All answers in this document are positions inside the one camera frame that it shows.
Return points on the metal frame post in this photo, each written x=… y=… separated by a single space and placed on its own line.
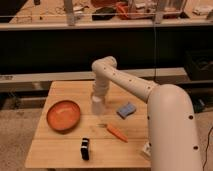
x=68 y=5
x=159 y=11

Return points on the black object on shelf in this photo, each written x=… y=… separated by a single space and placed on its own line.
x=104 y=13

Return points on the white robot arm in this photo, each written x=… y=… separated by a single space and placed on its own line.
x=172 y=127

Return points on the orange container on shelf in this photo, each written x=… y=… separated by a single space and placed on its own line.
x=124 y=13

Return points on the metal frame post left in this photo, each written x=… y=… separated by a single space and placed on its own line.
x=68 y=5

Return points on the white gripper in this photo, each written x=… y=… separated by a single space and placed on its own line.
x=100 y=87

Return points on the orange toy carrot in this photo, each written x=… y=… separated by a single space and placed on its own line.
x=114 y=131

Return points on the orange bowl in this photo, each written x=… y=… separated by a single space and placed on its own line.
x=63 y=115

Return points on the metal frame post right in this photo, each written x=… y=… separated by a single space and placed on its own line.
x=159 y=11

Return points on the wooden table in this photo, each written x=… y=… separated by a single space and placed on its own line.
x=54 y=150

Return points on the black eraser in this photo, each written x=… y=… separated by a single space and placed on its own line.
x=85 y=149

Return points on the blue sponge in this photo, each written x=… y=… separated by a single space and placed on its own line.
x=126 y=110

